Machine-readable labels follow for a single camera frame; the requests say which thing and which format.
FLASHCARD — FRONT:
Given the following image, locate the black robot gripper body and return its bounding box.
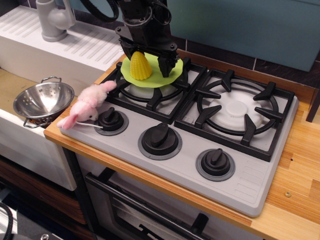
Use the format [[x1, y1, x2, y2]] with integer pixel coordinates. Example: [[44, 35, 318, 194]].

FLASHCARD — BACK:
[[115, 6, 178, 58]]

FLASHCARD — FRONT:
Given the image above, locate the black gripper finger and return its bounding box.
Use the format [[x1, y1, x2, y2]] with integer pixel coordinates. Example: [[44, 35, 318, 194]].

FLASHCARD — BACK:
[[120, 41, 138, 59], [157, 56, 178, 78]]

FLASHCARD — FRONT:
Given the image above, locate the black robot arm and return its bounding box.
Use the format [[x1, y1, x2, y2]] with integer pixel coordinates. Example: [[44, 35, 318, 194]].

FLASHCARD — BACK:
[[115, 0, 179, 78]]

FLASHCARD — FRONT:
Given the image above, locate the green round plate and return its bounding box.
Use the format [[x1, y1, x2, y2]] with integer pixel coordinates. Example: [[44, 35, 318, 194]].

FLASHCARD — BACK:
[[120, 53, 183, 88]]

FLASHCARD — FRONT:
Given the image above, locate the left black burner grate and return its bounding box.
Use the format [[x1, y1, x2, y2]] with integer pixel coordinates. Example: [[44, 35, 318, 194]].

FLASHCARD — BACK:
[[102, 57, 208, 124]]

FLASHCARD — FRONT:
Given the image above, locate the black burner grate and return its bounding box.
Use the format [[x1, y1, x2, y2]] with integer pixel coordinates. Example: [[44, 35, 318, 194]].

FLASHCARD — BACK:
[[102, 57, 208, 124], [174, 69, 299, 162]]

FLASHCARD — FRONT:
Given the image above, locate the yellow toy corn cob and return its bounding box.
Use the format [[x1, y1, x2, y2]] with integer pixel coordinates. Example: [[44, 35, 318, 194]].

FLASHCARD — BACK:
[[130, 51, 152, 80]]

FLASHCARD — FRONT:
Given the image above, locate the white toy sink unit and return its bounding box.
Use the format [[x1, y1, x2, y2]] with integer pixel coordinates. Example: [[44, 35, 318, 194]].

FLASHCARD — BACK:
[[0, 5, 123, 191]]

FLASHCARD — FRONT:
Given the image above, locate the pink plush bunny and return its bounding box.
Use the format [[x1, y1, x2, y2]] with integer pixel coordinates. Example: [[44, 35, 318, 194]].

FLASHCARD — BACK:
[[56, 80, 117, 130]]

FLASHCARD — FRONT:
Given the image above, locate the left black stove knob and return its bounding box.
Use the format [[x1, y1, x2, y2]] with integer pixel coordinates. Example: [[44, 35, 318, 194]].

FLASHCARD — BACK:
[[94, 107, 129, 136]]

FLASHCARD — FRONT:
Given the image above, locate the black stove knob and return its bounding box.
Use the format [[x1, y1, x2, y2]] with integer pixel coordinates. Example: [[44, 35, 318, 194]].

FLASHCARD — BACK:
[[195, 148, 236, 182], [138, 123, 183, 161], [94, 107, 129, 136]]

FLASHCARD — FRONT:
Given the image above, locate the middle black stove knob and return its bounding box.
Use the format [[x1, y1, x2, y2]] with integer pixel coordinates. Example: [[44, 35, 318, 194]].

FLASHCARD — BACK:
[[138, 123, 183, 161]]

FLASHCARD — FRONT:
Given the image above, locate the grey toy faucet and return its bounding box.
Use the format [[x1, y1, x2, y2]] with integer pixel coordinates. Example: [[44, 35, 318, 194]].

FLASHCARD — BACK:
[[35, 0, 76, 42]]

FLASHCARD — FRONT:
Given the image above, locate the grey toy stove top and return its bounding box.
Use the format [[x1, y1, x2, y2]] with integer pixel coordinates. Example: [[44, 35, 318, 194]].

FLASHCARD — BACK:
[[61, 58, 299, 217]]

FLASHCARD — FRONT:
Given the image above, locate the right black burner grate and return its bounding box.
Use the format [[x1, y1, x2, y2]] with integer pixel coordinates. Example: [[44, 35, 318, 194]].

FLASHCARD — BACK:
[[174, 69, 299, 162]]

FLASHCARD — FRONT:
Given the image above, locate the steel colander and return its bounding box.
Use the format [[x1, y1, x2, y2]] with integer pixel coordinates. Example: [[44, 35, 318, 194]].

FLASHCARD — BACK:
[[13, 76, 75, 129]]

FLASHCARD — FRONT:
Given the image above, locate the right black stove knob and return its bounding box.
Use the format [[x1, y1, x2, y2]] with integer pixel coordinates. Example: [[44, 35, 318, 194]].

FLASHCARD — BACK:
[[195, 148, 236, 182]]

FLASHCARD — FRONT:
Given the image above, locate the toy oven door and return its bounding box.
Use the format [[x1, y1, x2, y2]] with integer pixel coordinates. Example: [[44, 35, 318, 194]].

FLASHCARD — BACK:
[[83, 168, 217, 240]]

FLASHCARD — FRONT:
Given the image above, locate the black cable loop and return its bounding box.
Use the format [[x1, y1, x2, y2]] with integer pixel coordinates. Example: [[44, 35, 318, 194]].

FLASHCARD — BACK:
[[79, 0, 120, 23]]

